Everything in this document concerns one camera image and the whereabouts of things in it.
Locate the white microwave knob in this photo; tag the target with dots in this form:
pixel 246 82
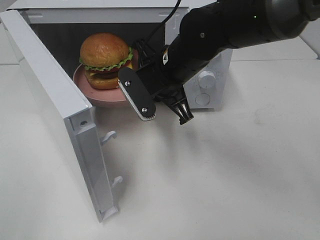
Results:
pixel 206 79

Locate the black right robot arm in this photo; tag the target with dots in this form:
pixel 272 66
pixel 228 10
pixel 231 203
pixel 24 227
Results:
pixel 237 35

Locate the white microwave door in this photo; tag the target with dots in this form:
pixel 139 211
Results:
pixel 66 111

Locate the toy burger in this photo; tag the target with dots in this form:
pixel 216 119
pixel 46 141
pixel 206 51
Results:
pixel 103 54

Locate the pink round plate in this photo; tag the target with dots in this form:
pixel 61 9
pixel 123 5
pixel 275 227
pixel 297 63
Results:
pixel 105 98

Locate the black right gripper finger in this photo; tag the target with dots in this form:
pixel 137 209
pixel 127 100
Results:
pixel 177 101

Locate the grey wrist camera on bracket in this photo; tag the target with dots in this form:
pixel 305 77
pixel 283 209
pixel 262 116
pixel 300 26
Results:
pixel 136 94

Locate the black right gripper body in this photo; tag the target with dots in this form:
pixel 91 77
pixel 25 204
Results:
pixel 163 73

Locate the round door release button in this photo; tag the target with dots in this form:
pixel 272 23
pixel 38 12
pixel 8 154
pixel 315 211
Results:
pixel 202 99

